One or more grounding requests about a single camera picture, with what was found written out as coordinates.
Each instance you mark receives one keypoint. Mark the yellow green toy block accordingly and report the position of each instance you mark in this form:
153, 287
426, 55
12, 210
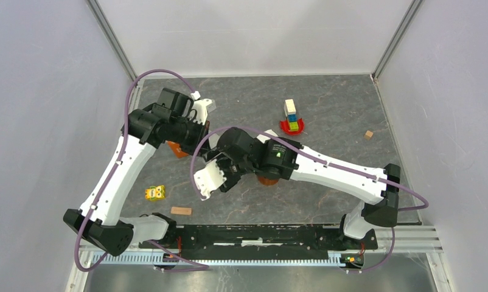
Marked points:
155, 193

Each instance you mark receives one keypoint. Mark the white paper coffee filter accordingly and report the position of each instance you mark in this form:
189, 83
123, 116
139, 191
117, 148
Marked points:
266, 135

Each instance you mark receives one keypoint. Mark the red plastic lid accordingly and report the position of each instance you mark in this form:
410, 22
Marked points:
292, 128

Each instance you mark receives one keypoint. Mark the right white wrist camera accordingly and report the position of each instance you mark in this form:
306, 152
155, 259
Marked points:
209, 179

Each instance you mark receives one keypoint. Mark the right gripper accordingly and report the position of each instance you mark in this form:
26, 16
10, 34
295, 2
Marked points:
232, 179

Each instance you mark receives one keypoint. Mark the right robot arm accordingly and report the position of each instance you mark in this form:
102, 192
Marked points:
272, 157

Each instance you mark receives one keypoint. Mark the stacked toy brick tower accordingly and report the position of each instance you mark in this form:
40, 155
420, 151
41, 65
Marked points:
290, 110

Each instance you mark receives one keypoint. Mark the amber glass carafe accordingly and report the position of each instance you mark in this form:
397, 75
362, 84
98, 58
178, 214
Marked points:
267, 181

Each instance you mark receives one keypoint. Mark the orange coffee filter box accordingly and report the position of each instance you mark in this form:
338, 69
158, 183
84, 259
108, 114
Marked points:
176, 149

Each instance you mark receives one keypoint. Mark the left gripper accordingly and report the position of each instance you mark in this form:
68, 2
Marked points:
201, 130

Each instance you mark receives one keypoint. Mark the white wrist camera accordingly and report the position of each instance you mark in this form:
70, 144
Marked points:
201, 108
209, 179

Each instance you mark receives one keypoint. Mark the small wooden cube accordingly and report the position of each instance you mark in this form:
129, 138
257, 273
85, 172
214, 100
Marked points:
368, 135

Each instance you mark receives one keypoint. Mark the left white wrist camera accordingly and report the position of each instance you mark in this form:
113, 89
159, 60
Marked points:
201, 108

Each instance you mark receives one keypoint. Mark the small wooden block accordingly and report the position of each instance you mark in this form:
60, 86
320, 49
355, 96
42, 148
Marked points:
185, 211

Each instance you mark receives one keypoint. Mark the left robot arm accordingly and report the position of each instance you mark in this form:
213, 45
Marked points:
98, 219

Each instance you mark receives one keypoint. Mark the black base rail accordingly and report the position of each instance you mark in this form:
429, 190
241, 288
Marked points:
262, 241

